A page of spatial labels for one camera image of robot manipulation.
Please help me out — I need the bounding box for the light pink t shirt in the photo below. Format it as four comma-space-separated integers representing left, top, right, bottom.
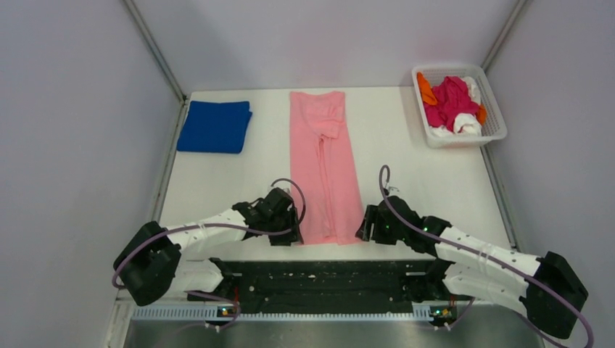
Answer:
289, 91, 364, 245

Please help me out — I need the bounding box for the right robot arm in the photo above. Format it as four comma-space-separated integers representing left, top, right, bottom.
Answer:
355, 196, 588, 339

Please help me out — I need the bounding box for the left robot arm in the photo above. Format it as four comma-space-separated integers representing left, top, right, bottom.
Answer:
112, 187, 306, 306

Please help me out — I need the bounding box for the folded blue t shirt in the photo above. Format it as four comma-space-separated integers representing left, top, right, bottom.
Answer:
176, 101, 252, 154

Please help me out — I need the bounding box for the orange cloth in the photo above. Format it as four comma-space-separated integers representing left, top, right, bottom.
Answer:
416, 72, 437, 106

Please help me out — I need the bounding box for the white plastic basket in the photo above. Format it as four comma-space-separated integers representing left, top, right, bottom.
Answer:
412, 64, 507, 149

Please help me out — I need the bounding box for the magenta t shirt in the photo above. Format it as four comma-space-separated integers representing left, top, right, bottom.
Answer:
422, 76, 481, 132

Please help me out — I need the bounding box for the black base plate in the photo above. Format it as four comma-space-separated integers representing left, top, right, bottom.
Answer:
213, 259, 470, 316

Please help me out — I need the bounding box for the white slotted cable duct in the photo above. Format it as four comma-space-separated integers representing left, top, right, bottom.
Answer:
131, 303, 453, 323

